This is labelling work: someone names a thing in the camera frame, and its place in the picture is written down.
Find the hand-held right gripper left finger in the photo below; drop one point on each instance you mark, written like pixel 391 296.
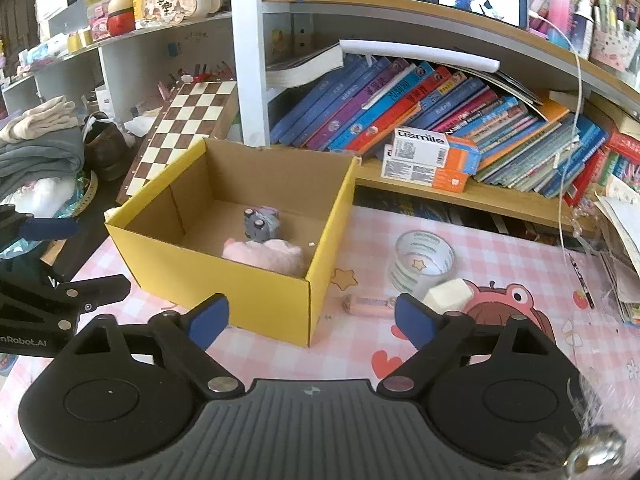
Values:
pixel 210 320

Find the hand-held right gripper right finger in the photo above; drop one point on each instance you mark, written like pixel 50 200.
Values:
pixel 415 320

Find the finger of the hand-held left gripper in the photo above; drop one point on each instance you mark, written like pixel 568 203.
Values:
pixel 100 291
pixel 45 228

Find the yellow cardboard box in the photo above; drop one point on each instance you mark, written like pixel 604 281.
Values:
pixel 250 300

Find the pink utility knife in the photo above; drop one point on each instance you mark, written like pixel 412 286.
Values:
pixel 367 305

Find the clear tape roll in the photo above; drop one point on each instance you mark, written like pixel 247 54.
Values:
pixel 410 247

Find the pink plush toy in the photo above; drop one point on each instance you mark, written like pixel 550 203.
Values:
pixel 265 257

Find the grey toy car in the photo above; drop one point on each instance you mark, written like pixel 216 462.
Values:
pixel 260 222

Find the white rectangular block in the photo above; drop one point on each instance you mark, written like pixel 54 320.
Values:
pixel 447 295

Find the folded clothes pile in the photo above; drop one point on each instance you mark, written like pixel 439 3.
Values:
pixel 40 150

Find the brown leather shoe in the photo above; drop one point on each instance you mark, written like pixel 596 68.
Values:
pixel 107 150

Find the pink cartoon desk mat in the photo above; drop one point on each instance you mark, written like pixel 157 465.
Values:
pixel 520 265

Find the black marker pen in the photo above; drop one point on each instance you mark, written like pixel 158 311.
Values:
pixel 582 280

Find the brown white chessboard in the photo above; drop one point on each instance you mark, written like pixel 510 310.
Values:
pixel 185 125

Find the row of colourful books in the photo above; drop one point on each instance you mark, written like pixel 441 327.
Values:
pixel 500 125

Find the stack of papers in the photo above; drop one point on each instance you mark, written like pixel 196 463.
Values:
pixel 620 260

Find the red round jar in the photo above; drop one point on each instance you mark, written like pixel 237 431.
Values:
pixel 121 20

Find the white bookshelf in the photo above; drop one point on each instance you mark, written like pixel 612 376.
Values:
pixel 247 85

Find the white slim notebook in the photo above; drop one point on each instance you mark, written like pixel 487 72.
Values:
pixel 425 55

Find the thick dark-cover book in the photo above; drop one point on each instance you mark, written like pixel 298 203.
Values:
pixel 305 67

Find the white pen holder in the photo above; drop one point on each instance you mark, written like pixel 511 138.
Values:
pixel 615 47

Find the pink gradient bottle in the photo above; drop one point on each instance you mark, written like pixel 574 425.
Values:
pixel 560 0

